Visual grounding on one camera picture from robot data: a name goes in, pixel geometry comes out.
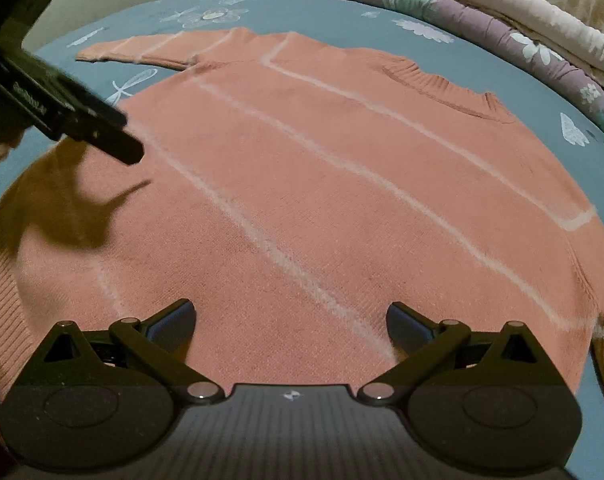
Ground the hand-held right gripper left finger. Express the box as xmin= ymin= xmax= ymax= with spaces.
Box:
xmin=29 ymin=299 xmax=226 ymax=406

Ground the pink striped knit sweater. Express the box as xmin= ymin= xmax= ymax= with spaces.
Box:
xmin=0 ymin=27 xmax=604 ymax=401

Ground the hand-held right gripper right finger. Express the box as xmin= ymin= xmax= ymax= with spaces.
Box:
xmin=357 ymin=301 xmax=552 ymax=406

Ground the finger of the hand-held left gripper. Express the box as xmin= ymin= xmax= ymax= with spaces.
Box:
xmin=69 ymin=121 xmax=145 ymax=166

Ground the purple floral quilt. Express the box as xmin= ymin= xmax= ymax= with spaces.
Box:
xmin=202 ymin=0 xmax=604 ymax=133

